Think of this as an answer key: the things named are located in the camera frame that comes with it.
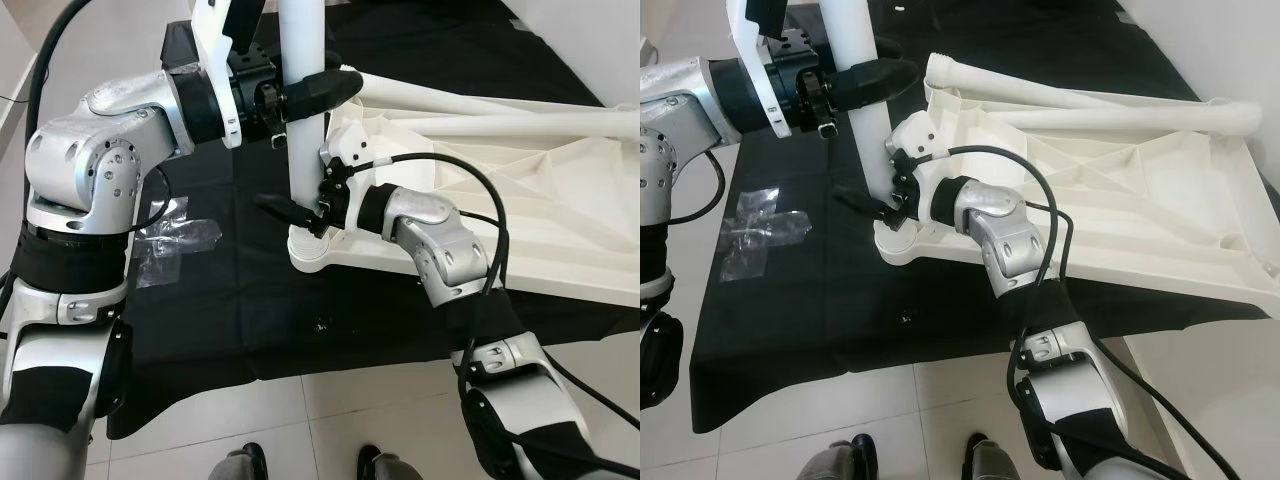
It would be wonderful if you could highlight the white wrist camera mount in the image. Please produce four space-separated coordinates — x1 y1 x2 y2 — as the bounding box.
888 112 937 176
318 125 367 191
725 0 793 136
188 0 267 149

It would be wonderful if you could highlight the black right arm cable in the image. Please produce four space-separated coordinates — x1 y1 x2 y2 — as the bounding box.
345 150 641 480
920 145 1241 480

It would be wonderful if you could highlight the white plastic children table top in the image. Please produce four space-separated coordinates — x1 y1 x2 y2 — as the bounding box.
287 65 641 309
873 52 1271 321

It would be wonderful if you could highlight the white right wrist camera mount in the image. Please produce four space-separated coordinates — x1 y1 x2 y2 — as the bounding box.
318 125 367 191
888 112 937 176

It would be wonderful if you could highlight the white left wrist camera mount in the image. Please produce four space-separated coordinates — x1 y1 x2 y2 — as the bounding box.
725 0 793 136
188 0 267 149

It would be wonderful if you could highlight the black tablecloth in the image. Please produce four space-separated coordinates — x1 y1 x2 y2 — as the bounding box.
105 0 641 441
690 0 1280 433

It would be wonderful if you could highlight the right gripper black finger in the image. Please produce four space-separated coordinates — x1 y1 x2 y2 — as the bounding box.
835 190 904 223
255 193 323 233

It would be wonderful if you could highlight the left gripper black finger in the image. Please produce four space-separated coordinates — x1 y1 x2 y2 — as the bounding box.
283 68 363 118
828 57 921 111

